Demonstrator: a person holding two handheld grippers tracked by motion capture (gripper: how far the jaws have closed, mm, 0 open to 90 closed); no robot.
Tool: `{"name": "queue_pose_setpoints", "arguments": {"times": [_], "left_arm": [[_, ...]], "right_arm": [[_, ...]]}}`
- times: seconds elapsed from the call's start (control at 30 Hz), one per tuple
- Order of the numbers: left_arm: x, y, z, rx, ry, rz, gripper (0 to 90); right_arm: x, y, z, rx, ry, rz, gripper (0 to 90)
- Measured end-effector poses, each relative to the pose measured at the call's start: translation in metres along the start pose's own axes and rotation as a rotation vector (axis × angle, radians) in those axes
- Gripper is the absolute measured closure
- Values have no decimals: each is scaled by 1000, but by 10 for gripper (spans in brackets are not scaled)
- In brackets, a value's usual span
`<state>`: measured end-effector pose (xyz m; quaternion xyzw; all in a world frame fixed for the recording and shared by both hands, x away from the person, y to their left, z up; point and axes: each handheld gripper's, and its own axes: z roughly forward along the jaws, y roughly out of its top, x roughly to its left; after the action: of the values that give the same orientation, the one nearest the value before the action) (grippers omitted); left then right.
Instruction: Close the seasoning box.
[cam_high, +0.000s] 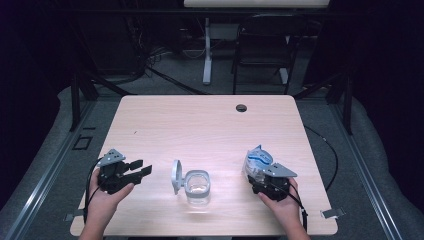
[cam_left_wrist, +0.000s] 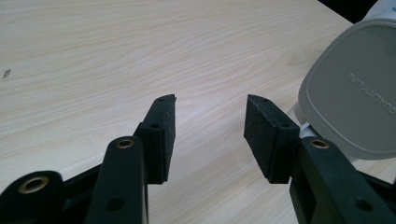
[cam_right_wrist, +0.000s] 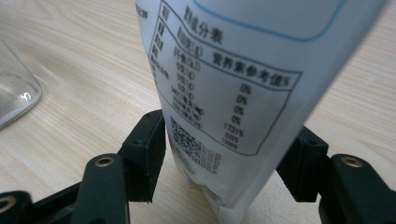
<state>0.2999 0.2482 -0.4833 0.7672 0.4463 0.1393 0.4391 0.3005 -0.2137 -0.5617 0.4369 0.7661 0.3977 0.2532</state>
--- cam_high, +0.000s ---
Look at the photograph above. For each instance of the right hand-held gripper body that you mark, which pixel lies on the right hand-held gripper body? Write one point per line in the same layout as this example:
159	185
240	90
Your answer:
271	188

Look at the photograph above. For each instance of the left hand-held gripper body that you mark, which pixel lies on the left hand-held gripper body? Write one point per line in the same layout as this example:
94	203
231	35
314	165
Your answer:
111	176

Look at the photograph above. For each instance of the white and blue plastic bag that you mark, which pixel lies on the white and blue plastic bag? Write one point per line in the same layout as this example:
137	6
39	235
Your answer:
256	161

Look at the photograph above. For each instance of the clear jar with grey lid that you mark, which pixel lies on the clear jar with grey lid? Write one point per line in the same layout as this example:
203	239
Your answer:
197	186

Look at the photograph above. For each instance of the person's right hand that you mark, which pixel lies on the person's right hand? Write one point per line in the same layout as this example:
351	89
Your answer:
286	210

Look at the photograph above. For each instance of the person's left hand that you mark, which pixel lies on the person's left hand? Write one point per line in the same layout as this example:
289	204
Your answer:
101	201

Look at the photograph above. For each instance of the grey tape strip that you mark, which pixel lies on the grey tape strip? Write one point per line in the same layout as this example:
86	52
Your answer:
333	213
73	216

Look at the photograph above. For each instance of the white table leg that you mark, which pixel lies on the white table leg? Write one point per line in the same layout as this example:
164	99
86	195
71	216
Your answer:
207	60

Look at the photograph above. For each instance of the black chair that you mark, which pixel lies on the black chair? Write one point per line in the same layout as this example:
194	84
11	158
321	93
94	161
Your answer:
263	43

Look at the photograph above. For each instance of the grey under-table box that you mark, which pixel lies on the grey under-table box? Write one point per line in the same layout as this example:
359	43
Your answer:
224	31

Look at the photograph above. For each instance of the black floor socket frame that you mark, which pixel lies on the black floor socket frame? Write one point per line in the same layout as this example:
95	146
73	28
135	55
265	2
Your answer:
82	142

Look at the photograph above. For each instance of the grey metal floor rail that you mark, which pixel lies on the grey metal floor rail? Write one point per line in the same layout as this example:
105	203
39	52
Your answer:
50	170
363	166

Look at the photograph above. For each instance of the black metal frame post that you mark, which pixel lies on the black metal frame post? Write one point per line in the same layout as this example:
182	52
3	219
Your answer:
348	106
75	103

